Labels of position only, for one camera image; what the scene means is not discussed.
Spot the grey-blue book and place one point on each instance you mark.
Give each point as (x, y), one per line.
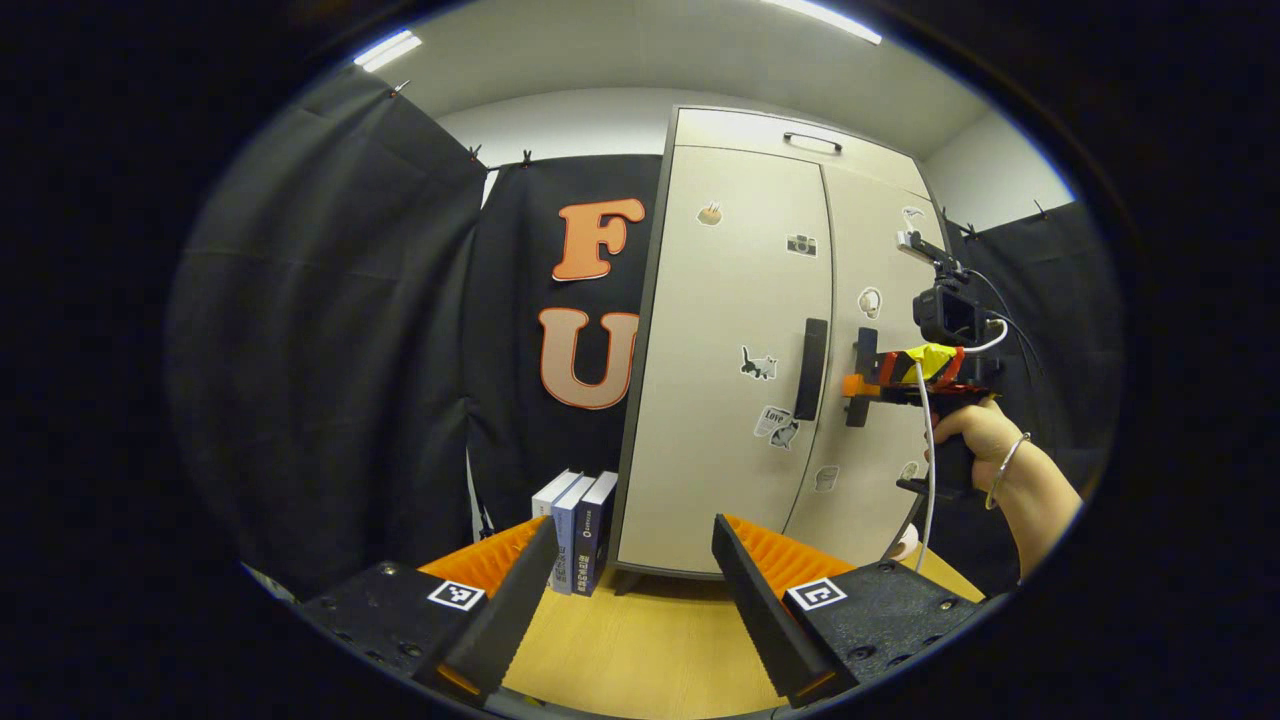
(566, 540)

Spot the dark blue book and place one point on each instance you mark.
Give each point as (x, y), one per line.
(594, 540)

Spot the beige double-door shoe cabinet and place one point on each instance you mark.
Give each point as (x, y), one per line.
(720, 130)

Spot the ceiling light strip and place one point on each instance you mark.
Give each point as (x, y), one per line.
(825, 18)
(388, 50)

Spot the beige cabinet door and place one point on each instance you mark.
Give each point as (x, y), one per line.
(870, 240)
(720, 300)

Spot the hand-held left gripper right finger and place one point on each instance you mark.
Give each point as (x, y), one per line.
(760, 620)

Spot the black backdrop cloth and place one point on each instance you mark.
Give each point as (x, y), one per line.
(320, 350)

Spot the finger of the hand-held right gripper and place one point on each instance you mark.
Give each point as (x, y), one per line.
(856, 410)

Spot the beige cabinet drawer front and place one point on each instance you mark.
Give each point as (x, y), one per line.
(740, 130)

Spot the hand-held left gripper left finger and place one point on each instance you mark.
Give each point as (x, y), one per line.
(505, 620)

